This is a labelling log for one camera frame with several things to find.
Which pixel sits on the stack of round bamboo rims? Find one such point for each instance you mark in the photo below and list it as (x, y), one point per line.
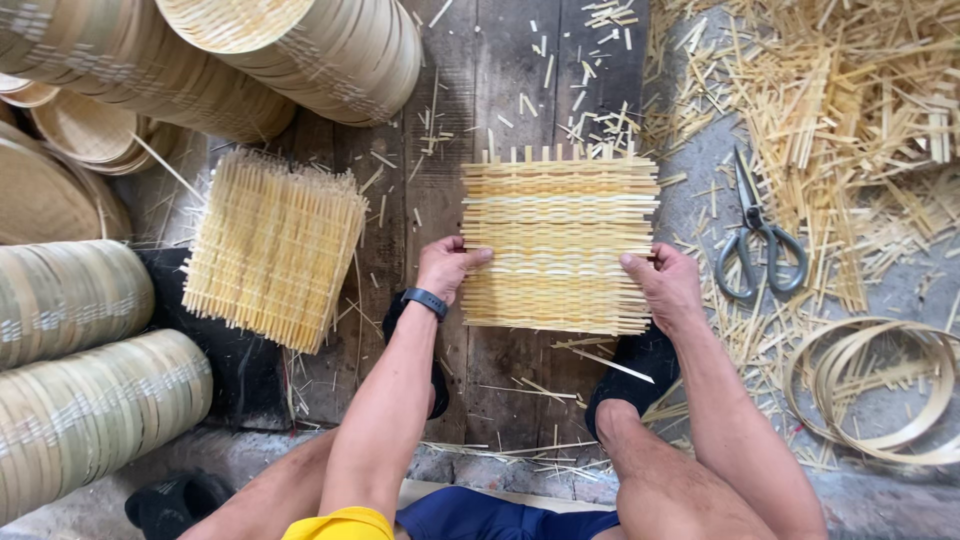
(71, 300)
(330, 52)
(112, 67)
(97, 420)

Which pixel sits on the black floor cushion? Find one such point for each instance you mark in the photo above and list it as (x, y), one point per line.
(240, 375)

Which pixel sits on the blue shorts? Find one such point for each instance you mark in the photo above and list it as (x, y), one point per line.
(480, 517)

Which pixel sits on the dark wooden work board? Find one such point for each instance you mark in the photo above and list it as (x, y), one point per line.
(510, 82)

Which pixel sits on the pile of bamboo strip offcuts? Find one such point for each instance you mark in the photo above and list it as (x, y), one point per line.
(840, 127)

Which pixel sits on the person's left hand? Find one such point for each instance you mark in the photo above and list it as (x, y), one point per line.
(439, 270)

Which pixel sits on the black slipper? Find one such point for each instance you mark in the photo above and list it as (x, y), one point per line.
(176, 499)

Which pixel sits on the stack of small woven trays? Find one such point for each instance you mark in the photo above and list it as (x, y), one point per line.
(90, 131)

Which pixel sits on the large round woven tray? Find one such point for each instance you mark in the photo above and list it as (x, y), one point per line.
(45, 195)

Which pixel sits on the yellow shirt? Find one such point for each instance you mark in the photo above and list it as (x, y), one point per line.
(341, 525)

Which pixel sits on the person's leg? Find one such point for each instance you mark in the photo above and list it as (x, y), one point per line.
(667, 487)
(277, 487)

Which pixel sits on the stack of woven bamboo squares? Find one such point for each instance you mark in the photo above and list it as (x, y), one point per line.
(274, 247)

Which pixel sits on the person's left leg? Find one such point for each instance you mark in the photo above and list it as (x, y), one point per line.
(277, 487)

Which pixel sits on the person's right hand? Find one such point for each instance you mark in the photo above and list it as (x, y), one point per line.
(671, 292)

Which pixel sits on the pointed bamboo sliver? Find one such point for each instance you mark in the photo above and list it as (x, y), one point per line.
(611, 365)

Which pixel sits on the person's black right sock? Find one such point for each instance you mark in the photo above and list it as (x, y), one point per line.
(634, 371)

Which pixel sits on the black wristband watch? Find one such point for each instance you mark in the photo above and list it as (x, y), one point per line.
(424, 300)

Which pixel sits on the person's right leg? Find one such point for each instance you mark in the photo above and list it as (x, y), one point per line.
(667, 487)

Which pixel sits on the woven bamboo mat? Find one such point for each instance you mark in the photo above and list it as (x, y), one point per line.
(559, 240)

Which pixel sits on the long thin bamboo strip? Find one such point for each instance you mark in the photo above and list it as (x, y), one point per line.
(166, 166)

